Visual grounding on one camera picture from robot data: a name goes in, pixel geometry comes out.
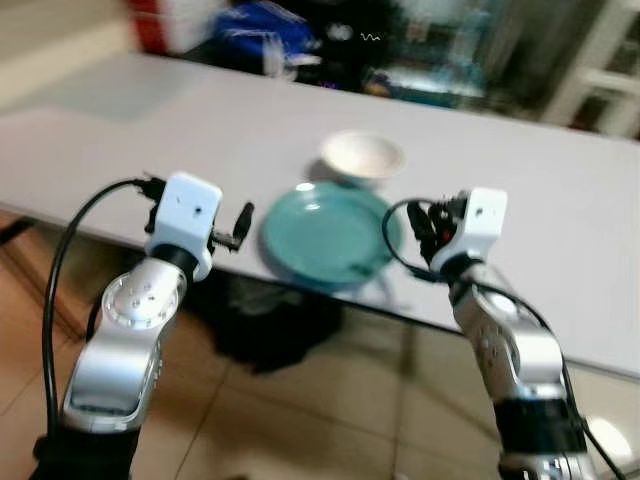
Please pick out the red box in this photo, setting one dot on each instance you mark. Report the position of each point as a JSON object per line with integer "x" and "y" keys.
{"x": 165, "y": 22}

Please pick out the black bag under table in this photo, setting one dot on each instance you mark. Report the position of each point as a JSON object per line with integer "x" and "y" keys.
{"x": 265, "y": 320}

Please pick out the white ceramic bowl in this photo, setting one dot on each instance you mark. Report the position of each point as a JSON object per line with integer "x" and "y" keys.
{"x": 362, "y": 157}

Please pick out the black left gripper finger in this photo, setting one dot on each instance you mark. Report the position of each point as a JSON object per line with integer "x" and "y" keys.
{"x": 243, "y": 218}

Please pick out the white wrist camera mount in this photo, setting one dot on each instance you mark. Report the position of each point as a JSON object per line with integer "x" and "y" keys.
{"x": 480, "y": 225}
{"x": 188, "y": 215}

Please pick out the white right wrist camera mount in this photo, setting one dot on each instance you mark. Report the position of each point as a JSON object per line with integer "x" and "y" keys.
{"x": 480, "y": 225}

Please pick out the clear glass tank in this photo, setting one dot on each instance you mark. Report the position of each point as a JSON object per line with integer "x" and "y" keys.
{"x": 435, "y": 55}

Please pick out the blue bag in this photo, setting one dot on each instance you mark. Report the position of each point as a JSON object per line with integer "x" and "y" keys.
{"x": 262, "y": 32}

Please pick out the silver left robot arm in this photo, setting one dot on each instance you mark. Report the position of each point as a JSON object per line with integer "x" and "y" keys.
{"x": 120, "y": 340}

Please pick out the white shelf unit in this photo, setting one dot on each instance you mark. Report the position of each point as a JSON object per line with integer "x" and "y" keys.
{"x": 600, "y": 70}

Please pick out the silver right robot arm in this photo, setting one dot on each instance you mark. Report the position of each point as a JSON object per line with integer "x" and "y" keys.
{"x": 515, "y": 350}

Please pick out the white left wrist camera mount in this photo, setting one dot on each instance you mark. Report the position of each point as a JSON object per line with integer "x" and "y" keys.
{"x": 188, "y": 215}

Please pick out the teal round plate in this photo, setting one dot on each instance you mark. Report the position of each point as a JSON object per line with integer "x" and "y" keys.
{"x": 325, "y": 235}

